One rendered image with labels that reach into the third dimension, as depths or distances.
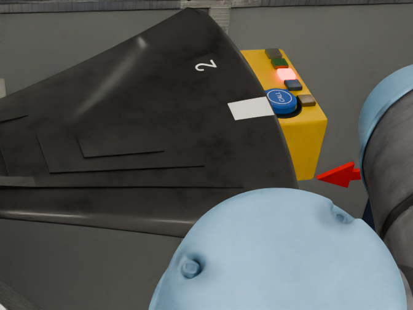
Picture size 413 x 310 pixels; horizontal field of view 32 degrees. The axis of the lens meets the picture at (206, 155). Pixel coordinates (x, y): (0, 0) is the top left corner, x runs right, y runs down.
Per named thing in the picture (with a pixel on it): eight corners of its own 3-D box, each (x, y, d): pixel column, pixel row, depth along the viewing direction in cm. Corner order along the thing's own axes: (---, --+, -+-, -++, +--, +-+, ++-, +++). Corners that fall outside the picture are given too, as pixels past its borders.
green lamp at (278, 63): (270, 62, 90) (270, 58, 90) (283, 61, 91) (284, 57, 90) (275, 69, 89) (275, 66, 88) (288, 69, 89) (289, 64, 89)
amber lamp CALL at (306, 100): (295, 98, 84) (296, 94, 84) (310, 98, 85) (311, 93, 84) (301, 107, 83) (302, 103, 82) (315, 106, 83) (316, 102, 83)
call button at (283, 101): (255, 99, 84) (257, 87, 83) (287, 97, 85) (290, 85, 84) (266, 119, 81) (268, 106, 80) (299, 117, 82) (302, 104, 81)
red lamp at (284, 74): (276, 72, 88) (277, 68, 88) (290, 72, 89) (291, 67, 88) (281, 80, 87) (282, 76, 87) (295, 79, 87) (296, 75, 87)
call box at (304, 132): (199, 118, 97) (208, 48, 91) (270, 113, 100) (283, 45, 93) (233, 197, 85) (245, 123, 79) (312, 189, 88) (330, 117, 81)
